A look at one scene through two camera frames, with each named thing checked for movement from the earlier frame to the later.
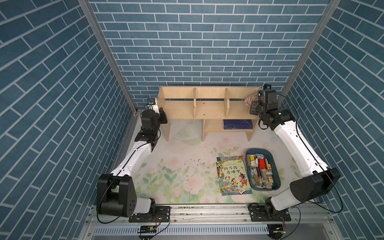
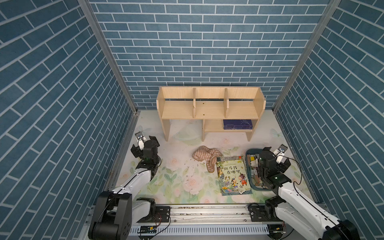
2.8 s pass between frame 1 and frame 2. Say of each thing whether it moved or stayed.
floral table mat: stayed
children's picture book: stayed
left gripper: moved
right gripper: moved
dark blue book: stayed
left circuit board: stayed
